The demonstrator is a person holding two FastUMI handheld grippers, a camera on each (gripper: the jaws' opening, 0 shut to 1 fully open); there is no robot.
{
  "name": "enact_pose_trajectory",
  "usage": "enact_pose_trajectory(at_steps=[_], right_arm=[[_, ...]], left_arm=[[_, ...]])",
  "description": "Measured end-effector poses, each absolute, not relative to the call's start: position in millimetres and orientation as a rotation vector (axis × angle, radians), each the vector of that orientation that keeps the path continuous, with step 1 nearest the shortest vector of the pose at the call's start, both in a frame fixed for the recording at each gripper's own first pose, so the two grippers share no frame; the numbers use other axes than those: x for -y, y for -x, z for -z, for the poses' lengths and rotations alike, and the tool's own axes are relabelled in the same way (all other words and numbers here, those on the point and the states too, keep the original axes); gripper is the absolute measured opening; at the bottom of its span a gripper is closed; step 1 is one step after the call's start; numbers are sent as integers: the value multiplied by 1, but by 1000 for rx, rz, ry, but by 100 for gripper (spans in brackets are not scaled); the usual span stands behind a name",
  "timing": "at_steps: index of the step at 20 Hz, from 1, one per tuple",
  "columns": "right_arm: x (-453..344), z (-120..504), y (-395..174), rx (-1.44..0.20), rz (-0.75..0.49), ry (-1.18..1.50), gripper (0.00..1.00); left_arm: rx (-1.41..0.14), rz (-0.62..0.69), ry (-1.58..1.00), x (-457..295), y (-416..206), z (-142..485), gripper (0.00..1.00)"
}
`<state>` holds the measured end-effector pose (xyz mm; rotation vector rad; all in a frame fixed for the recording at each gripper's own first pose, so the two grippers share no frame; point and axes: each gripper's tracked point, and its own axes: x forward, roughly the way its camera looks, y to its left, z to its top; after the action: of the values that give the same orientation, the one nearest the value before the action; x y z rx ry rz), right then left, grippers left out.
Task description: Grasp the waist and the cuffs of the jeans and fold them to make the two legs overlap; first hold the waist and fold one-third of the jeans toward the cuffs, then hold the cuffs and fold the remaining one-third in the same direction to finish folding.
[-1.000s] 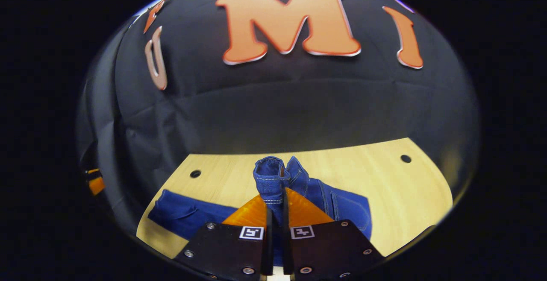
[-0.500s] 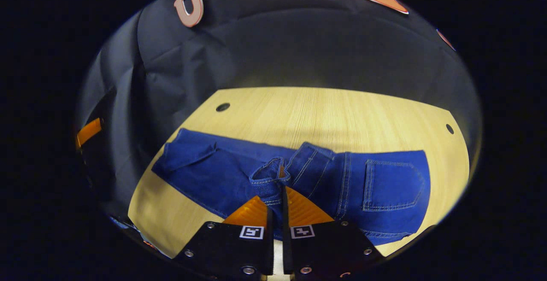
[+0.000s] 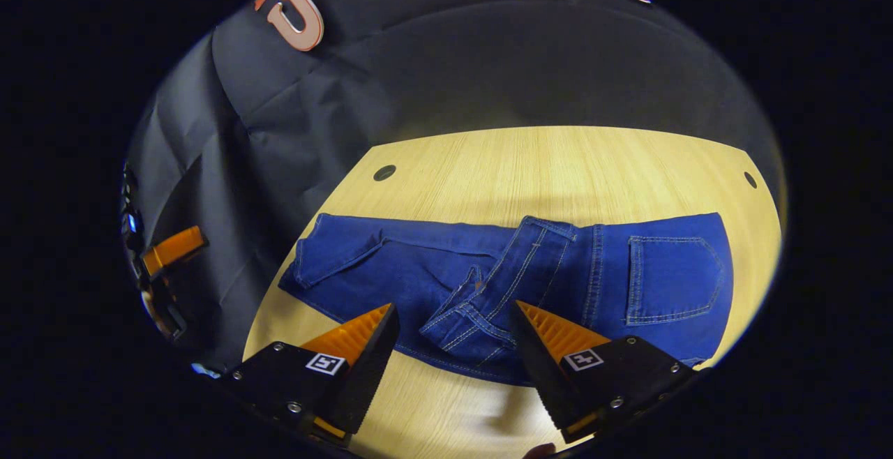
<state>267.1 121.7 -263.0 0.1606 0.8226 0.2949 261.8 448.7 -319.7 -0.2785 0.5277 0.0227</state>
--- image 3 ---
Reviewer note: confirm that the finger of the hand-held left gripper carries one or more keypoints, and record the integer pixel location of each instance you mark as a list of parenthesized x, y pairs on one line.
[(174, 248)]

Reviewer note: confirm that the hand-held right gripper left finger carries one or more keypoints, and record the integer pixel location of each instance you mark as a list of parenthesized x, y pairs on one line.
[(370, 375)]

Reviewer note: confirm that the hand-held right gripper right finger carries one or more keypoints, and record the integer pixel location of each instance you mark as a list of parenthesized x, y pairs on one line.
[(541, 382)]

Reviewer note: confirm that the blue jeans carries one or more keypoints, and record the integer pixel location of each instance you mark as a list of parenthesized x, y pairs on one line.
[(418, 271)]

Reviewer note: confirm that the black backdrop cloth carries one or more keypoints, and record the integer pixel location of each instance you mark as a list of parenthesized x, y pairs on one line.
[(453, 68)]

